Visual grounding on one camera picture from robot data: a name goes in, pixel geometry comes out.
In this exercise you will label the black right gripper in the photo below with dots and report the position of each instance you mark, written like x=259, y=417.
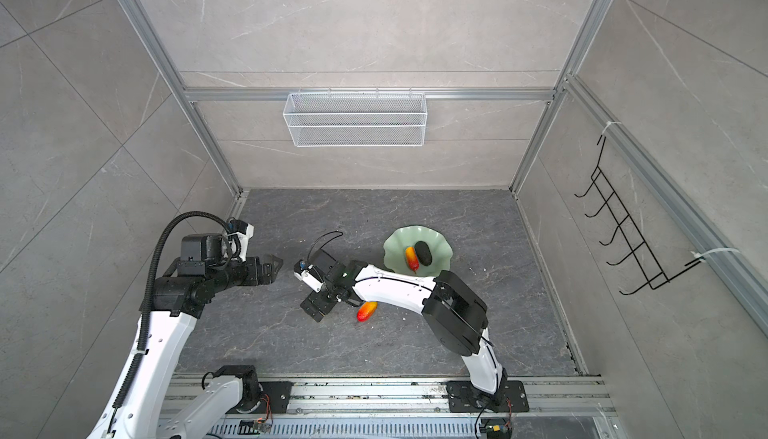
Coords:
x=322, y=307

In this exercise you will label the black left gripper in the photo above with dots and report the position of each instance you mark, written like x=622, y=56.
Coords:
x=268, y=273

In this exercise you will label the red yellow fake mango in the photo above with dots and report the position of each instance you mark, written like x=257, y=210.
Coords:
x=412, y=259

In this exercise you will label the dark fake avocado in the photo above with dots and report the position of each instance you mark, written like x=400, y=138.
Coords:
x=423, y=253

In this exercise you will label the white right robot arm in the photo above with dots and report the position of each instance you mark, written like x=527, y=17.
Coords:
x=455, y=314

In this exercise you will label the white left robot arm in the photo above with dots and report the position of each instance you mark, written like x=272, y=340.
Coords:
x=207, y=265

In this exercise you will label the green wavy fruit bowl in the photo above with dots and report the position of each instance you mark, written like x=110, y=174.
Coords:
x=395, y=245

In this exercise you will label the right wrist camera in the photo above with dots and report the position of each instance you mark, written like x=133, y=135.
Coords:
x=304, y=272

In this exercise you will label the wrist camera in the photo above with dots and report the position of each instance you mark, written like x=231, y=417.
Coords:
x=239, y=233
x=304, y=272

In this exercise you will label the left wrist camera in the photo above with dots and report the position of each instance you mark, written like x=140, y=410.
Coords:
x=239, y=233

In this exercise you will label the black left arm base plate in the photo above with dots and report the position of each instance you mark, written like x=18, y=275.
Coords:
x=271, y=395

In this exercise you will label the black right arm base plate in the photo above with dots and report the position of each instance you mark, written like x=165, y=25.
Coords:
x=511, y=397

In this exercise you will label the white wire mesh basket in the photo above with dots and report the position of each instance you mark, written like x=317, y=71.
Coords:
x=356, y=119

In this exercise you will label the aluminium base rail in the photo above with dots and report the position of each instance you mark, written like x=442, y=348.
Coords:
x=418, y=407

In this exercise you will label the black wire hook rack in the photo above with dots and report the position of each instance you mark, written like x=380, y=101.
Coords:
x=626, y=231

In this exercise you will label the aluminium frame rail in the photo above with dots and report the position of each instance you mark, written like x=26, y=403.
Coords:
x=141, y=24

